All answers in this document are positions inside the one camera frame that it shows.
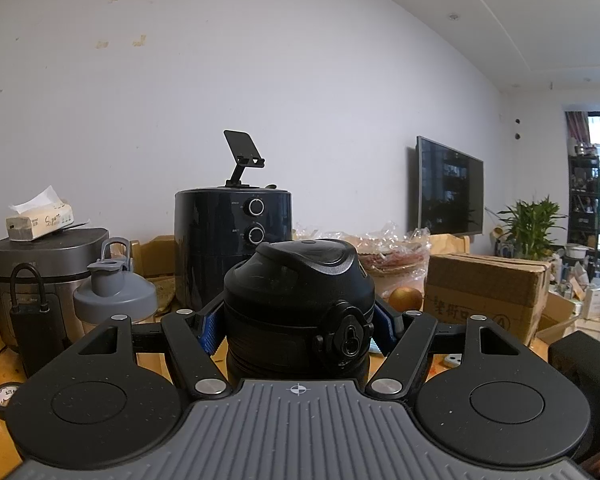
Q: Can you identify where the striped curtain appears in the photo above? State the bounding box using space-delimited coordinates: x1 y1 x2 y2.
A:
565 110 591 156

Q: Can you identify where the green potted plant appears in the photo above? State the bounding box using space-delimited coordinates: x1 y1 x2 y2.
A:
490 195 568 261

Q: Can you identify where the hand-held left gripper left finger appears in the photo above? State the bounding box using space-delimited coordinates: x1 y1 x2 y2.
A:
77 296 231 397

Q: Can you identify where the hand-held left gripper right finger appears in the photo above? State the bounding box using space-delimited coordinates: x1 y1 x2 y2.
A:
365 305 531 396

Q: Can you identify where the clear plastic food bag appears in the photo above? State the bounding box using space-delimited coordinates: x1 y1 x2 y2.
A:
295 220 433 296

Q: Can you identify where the black phone stand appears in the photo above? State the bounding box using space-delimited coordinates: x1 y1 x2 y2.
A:
223 130 266 188

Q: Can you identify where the black power bank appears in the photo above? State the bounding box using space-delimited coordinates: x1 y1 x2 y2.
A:
10 262 71 378

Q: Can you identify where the clear shaker bottle grey lid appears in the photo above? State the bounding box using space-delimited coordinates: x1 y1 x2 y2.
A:
73 239 158 336

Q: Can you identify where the large cardboard box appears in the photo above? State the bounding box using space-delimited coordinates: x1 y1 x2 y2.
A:
424 252 556 346

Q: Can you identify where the flat screen television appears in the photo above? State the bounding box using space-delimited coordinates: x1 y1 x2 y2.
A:
416 135 485 237

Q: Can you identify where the dark blue air fryer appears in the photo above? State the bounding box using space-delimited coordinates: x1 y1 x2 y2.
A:
174 186 293 311

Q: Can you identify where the black shelving unit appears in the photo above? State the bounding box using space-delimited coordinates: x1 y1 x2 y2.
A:
567 155 600 251

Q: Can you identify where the grey rice cooker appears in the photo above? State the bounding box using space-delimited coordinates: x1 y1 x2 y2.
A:
0 227 111 356

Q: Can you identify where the white tissue pack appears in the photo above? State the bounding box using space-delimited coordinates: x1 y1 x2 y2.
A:
6 185 76 242

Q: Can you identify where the white box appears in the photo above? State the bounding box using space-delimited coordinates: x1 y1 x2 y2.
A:
582 285 600 320

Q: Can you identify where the small cardboard box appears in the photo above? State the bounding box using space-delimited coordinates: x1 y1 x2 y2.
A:
537 290 581 333

